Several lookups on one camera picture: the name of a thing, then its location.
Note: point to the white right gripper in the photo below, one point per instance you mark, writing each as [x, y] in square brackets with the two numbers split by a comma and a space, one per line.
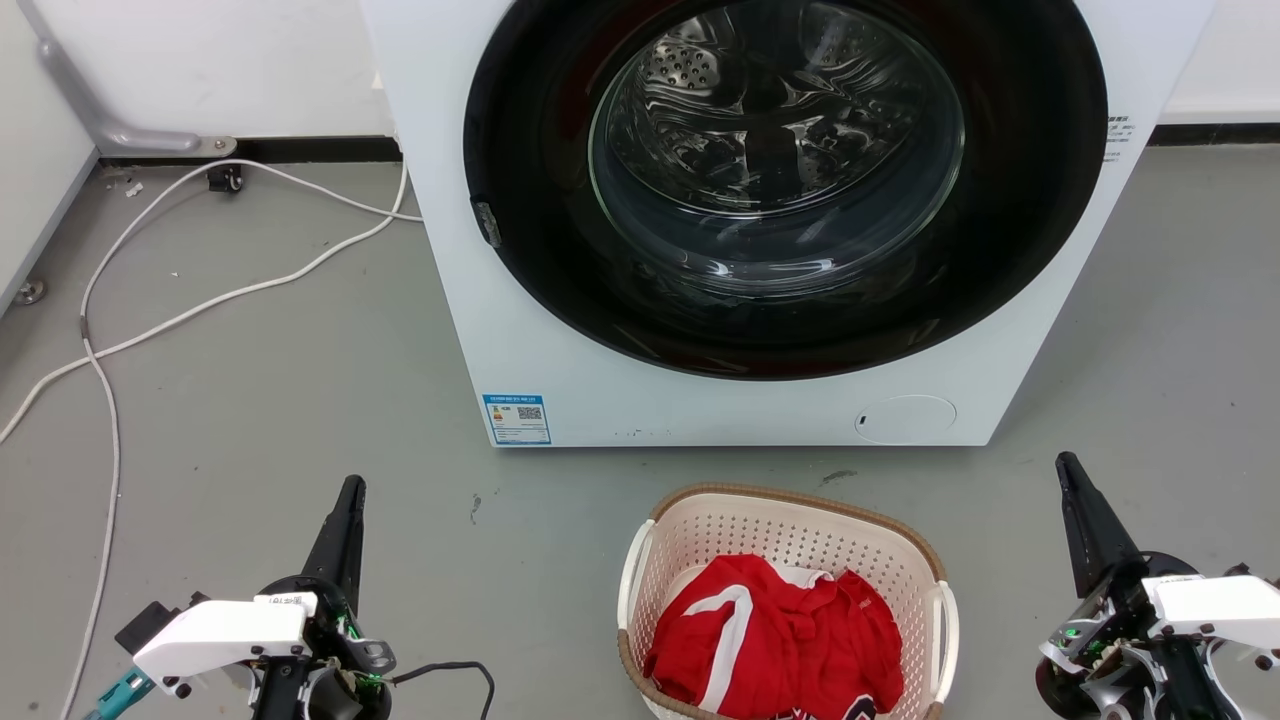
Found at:
[1210, 605]

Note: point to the black round washer door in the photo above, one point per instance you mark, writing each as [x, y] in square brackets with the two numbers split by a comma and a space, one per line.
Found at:
[540, 150]

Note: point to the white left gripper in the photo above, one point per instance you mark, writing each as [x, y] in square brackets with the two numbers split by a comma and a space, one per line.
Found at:
[225, 632]

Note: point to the blue energy label sticker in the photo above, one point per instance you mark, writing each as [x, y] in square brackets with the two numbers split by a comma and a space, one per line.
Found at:
[516, 419]

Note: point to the small black floor bracket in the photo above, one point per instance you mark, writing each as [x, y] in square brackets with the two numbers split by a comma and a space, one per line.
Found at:
[226, 179]

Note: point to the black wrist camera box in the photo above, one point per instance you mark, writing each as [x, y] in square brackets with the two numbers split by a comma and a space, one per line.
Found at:
[150, 622]

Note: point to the round metal floor bolt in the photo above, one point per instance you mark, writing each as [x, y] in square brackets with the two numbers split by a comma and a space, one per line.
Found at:
[30, 291]

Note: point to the grey metal pipe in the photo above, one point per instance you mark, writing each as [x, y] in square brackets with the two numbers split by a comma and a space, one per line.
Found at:
[110, 132]

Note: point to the beige plastic laundry basket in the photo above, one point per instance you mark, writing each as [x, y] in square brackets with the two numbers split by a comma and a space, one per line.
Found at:
[780, 525]

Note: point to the white front-load washing machine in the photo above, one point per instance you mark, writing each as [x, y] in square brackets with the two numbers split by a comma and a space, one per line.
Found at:
[520, 340]

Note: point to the red and white garment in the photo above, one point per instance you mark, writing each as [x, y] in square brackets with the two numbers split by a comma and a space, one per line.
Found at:
[800, 650]

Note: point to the round white filter cover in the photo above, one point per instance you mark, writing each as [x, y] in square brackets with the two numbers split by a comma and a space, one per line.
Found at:
[905, 420]

